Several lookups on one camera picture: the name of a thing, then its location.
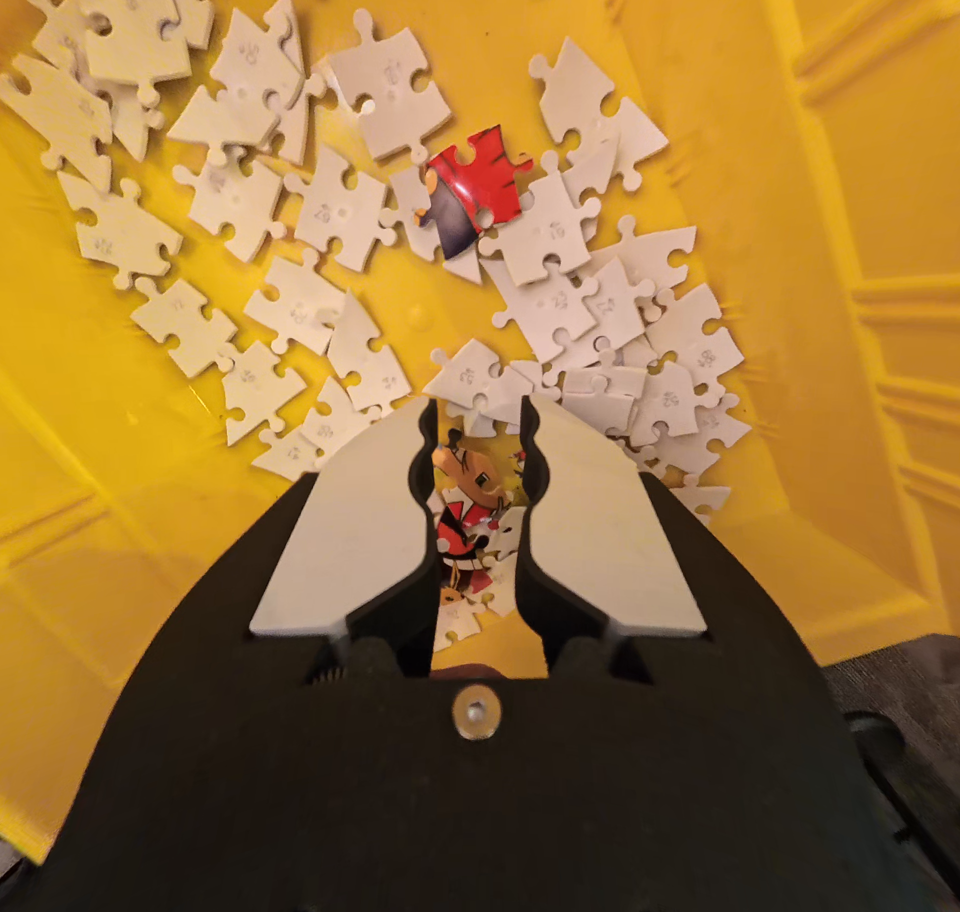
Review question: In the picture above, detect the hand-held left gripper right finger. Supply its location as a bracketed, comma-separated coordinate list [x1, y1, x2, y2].
[514, 391, 710, 679]

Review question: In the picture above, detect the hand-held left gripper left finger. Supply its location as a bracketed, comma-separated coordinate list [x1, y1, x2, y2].
[247, 396, 444, 679]

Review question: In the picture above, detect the colourful cartoon puzzle piece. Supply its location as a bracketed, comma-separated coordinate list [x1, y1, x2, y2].
[431, 432, 530, 606]

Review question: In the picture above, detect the pile of white puzzle pieces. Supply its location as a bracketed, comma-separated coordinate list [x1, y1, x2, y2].
[0, 0, 753, 654]

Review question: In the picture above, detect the yellow plastic bin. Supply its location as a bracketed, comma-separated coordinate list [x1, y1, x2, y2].
[0, 0, 960, 864]

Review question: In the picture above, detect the red puzzle piece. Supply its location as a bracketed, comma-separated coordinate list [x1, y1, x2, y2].
[414, 124, 535, 262]

